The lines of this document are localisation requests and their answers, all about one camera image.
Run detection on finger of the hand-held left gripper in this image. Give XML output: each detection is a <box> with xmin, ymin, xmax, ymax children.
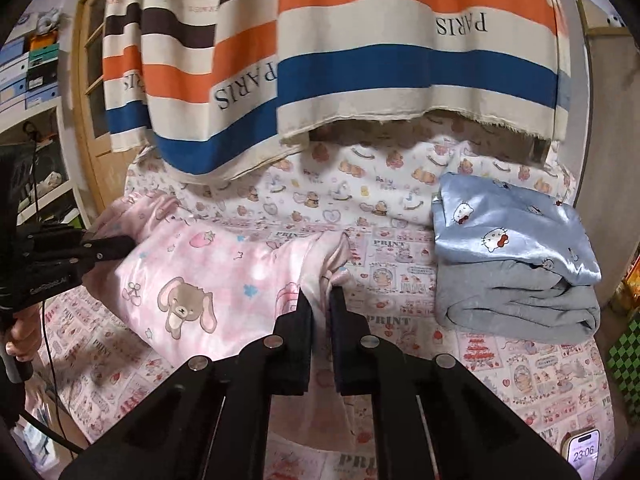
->
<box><xmin>82</xmin><ymin>236</ymin><xmax>137</xmax><ymax>268</ymax></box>

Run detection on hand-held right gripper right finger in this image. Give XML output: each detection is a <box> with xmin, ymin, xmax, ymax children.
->
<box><xmin>330</xmin><ymin>287</ymin><xmax>583</xmax><ymax>480</ymax></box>

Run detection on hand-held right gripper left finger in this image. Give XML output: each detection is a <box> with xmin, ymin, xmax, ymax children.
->
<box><xmin>60</xmin><ymin>290</ymin><xmax>315</xmax><ymax>480</ymax></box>

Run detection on pink printed pants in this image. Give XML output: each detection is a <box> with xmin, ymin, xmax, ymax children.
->
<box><xmin>92</xmin><ymin>192</ymin><xmax>361</xmax><ymax>441</ymax></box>

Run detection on person's left hand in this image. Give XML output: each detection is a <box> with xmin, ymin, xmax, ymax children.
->
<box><xmin>6</xmin><ymin>305</ymin><xmax>43</xmax><ymax>361</ymax></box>

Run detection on white shelf unit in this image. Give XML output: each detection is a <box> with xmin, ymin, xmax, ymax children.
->
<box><xmin>0</xmin><ymin>95</ymin><xmax>96</xmax><ymax>241</ymax></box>

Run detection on wooden door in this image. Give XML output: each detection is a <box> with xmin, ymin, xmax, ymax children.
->
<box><xmin>72</xmin><ymin>0</ymin><xmax>146</xmax><ymax>221</ymax></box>

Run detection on white bear-print pillow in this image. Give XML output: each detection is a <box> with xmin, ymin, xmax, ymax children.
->
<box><xmin>125</xmin><ymin>132</ymin><xmax>576</xmax><ymax>241</ymax></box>

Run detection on folded grey garment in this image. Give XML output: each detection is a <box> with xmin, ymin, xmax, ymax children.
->
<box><xmin>434</xmin><ymin>255</ymin><xmax>601</xmax><ymax>343</ymax></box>

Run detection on stack of storage boxes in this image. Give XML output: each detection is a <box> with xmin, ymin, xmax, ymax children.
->
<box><xmin>0</xmin><ymin>32</ymin><xmax>61</xmax><ymax>116</ymax></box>

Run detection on printed bed sheet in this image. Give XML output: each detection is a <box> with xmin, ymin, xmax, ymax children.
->
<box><xmin>30</xmin><ymin>220</ymin><xmax>616</xmax><ymax>480</ymax></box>

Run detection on folded blue satin garment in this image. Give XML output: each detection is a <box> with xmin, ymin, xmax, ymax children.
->
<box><xmin>431</xmin><ymin>172</ymin><xmax>602</xmax><ymax>286</ymax></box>

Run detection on grey plush toy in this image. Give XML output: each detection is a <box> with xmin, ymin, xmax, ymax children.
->
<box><xmin>35</xmin><ymin>12</ymin><xmax>63</xmax><ymax>36</ymax></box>

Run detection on smartphone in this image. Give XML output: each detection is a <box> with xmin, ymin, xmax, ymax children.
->
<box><xmin>560</xmin><ymin>427</ymin><xmax>601</xmax><ymax>463</ymax></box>

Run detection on green checkered box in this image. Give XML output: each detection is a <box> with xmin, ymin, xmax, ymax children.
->
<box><xmin>606</xmin><ymin>317</ymin><xmax>640</xmax><ymax>396</ymax></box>

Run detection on striped curtain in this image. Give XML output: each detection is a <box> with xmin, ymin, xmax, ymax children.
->
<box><xmin>102</xmin><ymin>0</ymin><xmax>573</xmax><ymax>183</ymax></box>

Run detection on orange snack packet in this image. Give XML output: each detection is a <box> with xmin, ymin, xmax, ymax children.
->
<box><xmin>612</xmin><ymin>280</ymin><xmax>640</xmax><ymax>316</ymax></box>

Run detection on wooden shelf cabinet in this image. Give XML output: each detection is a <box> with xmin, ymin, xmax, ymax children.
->
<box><xmin>575</xmin><ymin>0</ymin><xmax>640</xmax><ymax>306</ymax></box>

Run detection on black cable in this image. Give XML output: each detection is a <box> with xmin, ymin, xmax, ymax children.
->
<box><xmin>15</xmin><ymin>410</ymin><xmax>81</xmax><ymax>456</ymax></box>

